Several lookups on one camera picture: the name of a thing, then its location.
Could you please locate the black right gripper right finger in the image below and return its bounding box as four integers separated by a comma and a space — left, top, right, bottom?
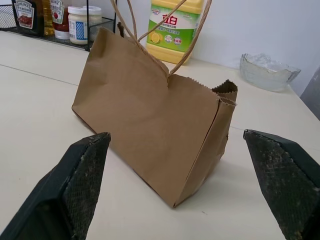
243, 129, 320, 240

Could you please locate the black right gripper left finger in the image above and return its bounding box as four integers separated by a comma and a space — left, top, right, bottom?
0, 131, 112, 240

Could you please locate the brown paper bag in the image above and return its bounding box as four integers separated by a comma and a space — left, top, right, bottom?
71, 0, 239, 209

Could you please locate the clear glass bowl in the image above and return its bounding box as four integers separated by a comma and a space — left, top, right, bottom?
239, 52, 302, 92

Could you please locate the white jar with blue label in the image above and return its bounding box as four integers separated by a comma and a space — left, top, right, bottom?
83, 5, 103, 38
67, 6, 90, 46

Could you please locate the dark Heinz sauce bottle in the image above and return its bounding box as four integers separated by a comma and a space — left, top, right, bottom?
11, 0, 45, 36

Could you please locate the cooking oil bottle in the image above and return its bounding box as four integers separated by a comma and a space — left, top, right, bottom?
41, 0, 55, 36

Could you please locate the yellow dish detergent bottle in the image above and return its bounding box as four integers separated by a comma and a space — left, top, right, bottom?
145, 0, 205, 65

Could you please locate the Heinz ketchup bottle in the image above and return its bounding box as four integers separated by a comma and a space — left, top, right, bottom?
51, 0, 70, 40

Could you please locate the black wire rack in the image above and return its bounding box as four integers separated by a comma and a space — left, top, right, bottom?
0, 0, 118, 52

